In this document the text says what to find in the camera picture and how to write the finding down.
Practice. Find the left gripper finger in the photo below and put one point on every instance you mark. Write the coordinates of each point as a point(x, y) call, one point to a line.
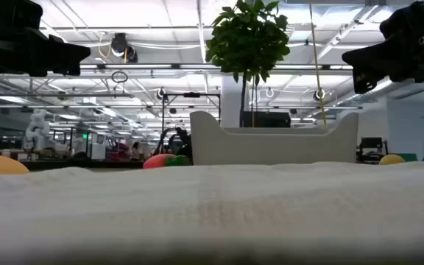
point(72, 51)

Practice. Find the dark background robot arms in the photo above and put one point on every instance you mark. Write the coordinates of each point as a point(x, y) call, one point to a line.
point(180, 141)

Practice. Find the black rectangular screen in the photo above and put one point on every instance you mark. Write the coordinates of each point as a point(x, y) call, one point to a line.
point(269, 119)

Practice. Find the black ceiling-hung device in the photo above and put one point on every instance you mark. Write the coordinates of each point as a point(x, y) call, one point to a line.
point(121, 46)

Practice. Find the green potted plant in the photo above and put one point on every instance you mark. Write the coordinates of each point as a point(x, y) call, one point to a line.
point(249, 40)

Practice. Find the yellow toy lemon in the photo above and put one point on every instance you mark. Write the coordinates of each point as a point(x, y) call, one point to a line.
point(391, 160)

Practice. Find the grey plastic tupperware container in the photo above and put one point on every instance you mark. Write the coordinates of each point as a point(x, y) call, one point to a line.
point(271, 147)

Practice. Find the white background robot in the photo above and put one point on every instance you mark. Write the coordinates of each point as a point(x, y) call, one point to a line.
point(37, 130)

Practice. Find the white checked dish towel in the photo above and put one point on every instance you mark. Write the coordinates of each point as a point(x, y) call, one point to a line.
point(212, 206)

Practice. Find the black background camera stand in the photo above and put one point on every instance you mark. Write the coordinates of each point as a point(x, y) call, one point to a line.
point(191, 95)

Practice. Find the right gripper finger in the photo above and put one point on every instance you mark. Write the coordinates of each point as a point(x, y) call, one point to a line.
point(366, 55)

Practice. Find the green background box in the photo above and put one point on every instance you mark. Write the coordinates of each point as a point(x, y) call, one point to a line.
point(410, 157)

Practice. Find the black background monitor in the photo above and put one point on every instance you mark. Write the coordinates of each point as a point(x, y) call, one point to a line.
point(371, 143)

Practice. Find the orange toy carrot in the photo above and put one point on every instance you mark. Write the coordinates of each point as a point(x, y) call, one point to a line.
point(157, 162)

